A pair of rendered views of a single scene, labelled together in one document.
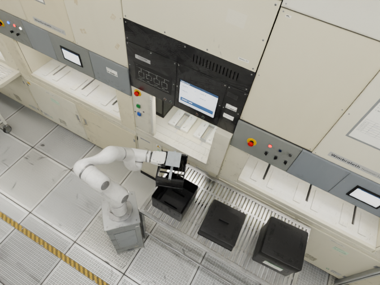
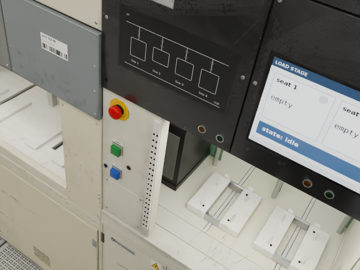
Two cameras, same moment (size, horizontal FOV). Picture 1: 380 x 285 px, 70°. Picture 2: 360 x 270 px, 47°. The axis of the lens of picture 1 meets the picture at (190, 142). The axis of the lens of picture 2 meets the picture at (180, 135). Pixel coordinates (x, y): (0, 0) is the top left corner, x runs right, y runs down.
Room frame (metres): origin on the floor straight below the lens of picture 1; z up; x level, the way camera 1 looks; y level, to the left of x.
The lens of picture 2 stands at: (0.65, 0.21, 2.06)
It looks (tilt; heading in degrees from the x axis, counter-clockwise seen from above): 41 degrees down; 5
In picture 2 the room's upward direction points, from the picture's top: 10 degrees clockwise
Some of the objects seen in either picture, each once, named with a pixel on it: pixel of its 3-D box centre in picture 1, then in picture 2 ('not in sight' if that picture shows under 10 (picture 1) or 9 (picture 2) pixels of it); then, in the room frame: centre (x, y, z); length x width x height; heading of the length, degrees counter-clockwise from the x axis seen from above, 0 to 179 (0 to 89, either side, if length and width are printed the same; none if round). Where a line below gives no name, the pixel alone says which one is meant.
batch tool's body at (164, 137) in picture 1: (198, 111); (268, 180); (1.76, -0.04, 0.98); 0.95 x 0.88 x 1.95; 159
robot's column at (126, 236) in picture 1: (124, 225); not in sight; (0.76, 0.47, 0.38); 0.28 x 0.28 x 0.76; 24
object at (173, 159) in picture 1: (171, 169); not in sight; (1.00, 0.10, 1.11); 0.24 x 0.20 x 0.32; 0
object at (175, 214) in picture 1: (175, 195); not in sight; (0.92, 0.05, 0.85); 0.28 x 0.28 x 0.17; 68
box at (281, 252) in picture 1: (279, 246); not in sight; (0.63, -0.77, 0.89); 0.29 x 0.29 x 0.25; 73
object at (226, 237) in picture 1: (223, 223); not in sight; (0.76, -0.36, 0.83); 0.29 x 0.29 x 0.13; 71
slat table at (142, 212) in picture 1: (217, 233); not in sight; (0.82, -0.39, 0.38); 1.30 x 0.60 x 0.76; 69
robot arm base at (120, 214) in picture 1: (118, 205); not in sight; (0.76, 0.47, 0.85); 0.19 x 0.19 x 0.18
